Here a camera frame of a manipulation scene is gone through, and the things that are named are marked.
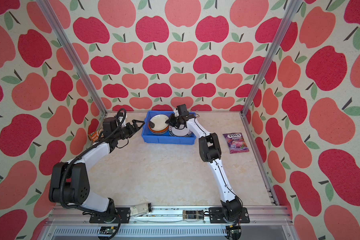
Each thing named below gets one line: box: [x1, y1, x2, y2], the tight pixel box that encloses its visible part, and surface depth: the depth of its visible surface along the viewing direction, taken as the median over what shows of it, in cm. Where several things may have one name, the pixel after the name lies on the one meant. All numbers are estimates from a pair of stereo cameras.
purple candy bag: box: [222, 132, 250, 154], surface depth 101 cm
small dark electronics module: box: [182, 210, 204, 220], surface depth 73 cm
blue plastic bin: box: [141, 110, 197, 145], surface depth 104 cm
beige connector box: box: [129, 202, 152, 216], surface depth 75 cm
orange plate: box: [148, 123, 169, 135], surface depth 106 cm
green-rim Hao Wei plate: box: [168, 125, 193, 137], surface depth 106 cm
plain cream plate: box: [150, 114, 169, 131], surface depth 110 cm
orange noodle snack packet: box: [87, 128, 104, 143], surface depth 106 cm
